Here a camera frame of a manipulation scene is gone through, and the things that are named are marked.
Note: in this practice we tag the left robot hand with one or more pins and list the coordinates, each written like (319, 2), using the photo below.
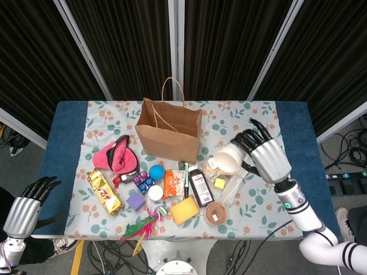
(20, 217)

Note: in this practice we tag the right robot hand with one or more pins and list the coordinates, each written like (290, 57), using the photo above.
(269, 160)

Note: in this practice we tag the small yellow cube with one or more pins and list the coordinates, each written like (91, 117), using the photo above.
(220, 183)

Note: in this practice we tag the clear tub of rubber bands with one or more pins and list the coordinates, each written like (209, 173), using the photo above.
(216, 213)

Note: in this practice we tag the blue ball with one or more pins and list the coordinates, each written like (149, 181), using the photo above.
(156, 173)

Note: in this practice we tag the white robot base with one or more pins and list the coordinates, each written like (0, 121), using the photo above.
(177, 252)

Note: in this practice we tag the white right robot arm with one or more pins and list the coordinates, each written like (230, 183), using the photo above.
(298, 209)

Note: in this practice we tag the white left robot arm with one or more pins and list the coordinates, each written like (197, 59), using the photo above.
(11, 252)

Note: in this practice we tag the orange snack packet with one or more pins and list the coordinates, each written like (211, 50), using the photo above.
(173, 184)

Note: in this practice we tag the brown paper bag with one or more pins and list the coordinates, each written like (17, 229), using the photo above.
(169, 146)

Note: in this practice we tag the clear tub of clips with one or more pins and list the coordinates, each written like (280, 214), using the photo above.
(155, 192)

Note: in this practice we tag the white sneaker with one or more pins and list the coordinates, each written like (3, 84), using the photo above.
(66, 245)
(344, 223)

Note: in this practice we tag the yellow floor tape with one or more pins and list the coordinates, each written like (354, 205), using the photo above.
(77, 255)

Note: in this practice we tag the brown liquid bottle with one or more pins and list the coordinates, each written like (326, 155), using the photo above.
(200, 186)

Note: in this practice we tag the blue table cover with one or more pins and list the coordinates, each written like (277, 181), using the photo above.
(57, 149)

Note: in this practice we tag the green white marker pen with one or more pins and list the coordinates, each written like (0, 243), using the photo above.
(186, 186)

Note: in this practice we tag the gold foil biscuit pack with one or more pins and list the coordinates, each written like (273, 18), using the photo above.
(104, 192)

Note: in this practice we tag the yellow sponge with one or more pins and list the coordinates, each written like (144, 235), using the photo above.
(183, 210)

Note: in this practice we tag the pink cloth black trim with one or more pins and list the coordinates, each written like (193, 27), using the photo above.
(103, 157)

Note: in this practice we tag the black bottle red cap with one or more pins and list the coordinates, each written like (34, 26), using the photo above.
(127, 177)

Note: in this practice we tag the purple foam cube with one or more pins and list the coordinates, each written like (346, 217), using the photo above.
(135, 201)

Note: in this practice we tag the floral print tablecloth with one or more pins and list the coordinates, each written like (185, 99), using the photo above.
(94, 126)

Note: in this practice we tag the colourful feather shuttlecock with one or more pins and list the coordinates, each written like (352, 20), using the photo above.
(140, 226)

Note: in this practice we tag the purple blue toy block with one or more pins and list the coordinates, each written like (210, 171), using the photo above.
(144, 183)

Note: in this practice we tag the black partition panel white frame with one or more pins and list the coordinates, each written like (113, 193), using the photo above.
(329, 57)
(28, 57)
(123, 43)
(229, 43)

